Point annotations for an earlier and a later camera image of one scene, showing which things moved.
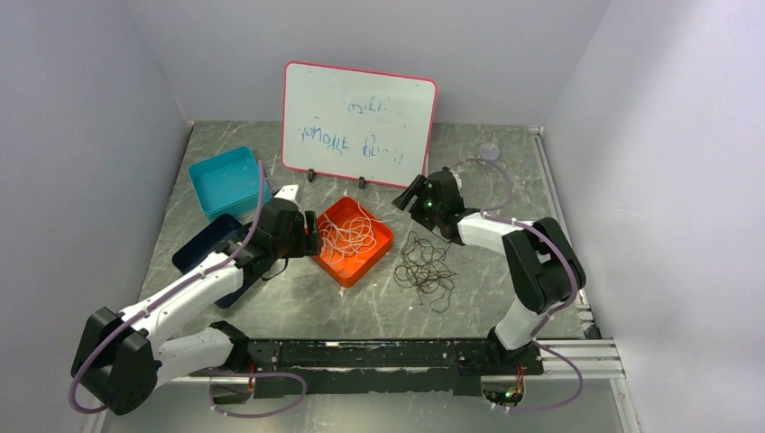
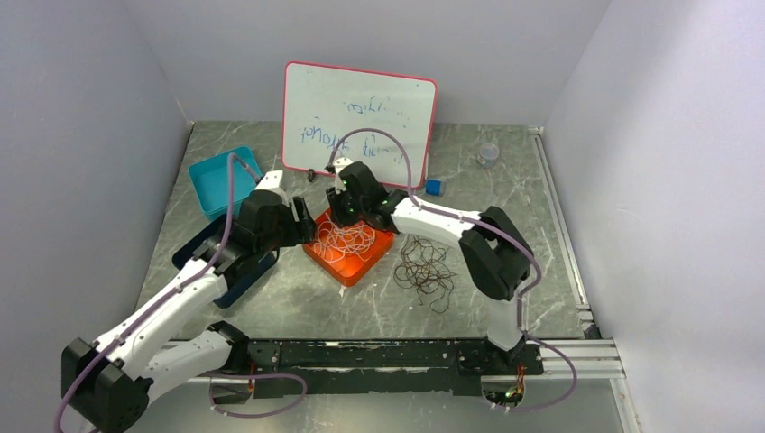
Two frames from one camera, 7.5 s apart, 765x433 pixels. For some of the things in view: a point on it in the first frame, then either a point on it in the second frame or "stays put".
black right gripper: x=402 y=201 → x=335 y=200
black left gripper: x=308 y=244 → x=301 y=230
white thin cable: x=354 y=236 stays put
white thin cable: x=354 y=235 stays put
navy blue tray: x=204 y=244 stays put
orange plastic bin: x=352 y=241 stays put
